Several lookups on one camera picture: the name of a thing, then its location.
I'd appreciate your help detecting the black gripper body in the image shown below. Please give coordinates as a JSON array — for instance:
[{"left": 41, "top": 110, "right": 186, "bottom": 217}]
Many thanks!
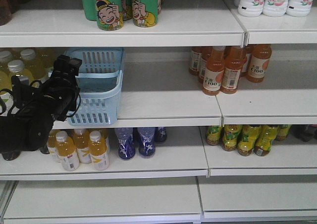
[{"left": 14, "top": 73, "right": 81, "bottom": 121}]

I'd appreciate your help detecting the yellow lemon tea bottle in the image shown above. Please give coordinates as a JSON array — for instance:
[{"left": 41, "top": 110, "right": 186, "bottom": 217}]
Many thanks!
[
  {"left": 222, "top": 124, "right": 243, "bottom": 151},
  {"left": 206, "top": 125, "right": 222, "bottom": 145},
  {"left": 237, "top": 124, "right": 262, "bottom": 156},
  {"left": 253, "top": 124, "right": 279, "bottom": 157}
]

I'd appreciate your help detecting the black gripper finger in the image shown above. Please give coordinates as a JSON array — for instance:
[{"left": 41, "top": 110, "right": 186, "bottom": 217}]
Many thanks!
[
  {"left": 69, "top": 58, "right": 82, "bottom": 76},
  {"left": 52, "top": 55, "right": 71, "bottom": 78}
]

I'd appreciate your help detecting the white peach drink bottle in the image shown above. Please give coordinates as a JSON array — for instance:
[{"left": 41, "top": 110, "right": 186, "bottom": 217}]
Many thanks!
[
  {"left": 237, "top": 0, "right": 264, "bottom": 17},
  {"left": 286, "top": 0, "right": 314, "bottom": 17},
  {"left": 262, "top": 0, "right": 289, "bottom": 17}
]

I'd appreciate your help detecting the pale yellow juice bottle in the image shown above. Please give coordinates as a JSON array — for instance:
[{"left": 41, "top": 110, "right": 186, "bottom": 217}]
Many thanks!
[
  {"left": 0, "top": 71, "right": 13, "bottom": 111},
  {"left": 20, "top": 49, "right": 48, "bottom": 82},
  {"left": 7, "top": 59, "right": 34, "bottom": 85}
]

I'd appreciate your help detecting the green cartoon drink can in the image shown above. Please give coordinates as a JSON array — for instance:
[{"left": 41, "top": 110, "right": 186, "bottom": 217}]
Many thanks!
[
  {"left": 132, "top": 0, "right": 158, "bottom": 27},
  {"left": 95, "top": 0, "right": 123, "bottom": 31}
]

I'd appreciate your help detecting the light blue plastic basket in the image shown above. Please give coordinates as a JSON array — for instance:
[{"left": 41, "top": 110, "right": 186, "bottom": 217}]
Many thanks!
[{"left": 48, "top": 47, "right": 126, "bottom": 126}]

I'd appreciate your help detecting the coke bottle on shelf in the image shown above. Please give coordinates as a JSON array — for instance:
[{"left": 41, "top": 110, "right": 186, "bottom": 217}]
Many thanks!
[{"left": 294, "top": 124, "right": 317, "bottom": 142}]

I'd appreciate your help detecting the blue sports drink bottle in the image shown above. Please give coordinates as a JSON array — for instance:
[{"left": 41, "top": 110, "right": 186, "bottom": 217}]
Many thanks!
[
  {"left": 115, "top": 127, "right": 135, "bottom": 160},
  {"left": 137, "top": 127, "right": 156, "bottom": 158}
]

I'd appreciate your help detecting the white metal shelf unit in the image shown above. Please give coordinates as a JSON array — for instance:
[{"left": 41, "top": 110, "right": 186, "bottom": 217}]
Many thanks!
[{"left": 0, "top": 0, "right": 317, "bottom": 224}]

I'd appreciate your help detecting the orange juice bottle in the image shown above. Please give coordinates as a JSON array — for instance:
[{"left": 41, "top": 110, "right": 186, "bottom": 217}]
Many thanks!
[
  {"left": 72, "top": 128, "right": 92, "bottom": 164},
  {"left": 88, "top": 131, "right": 109, "bottom": 171},
  {"left": 47, "top": 129, "right": 60, "bottom": 163},
  {"left": 55, "top": 131, "right": 79, "bottom": 171}
]

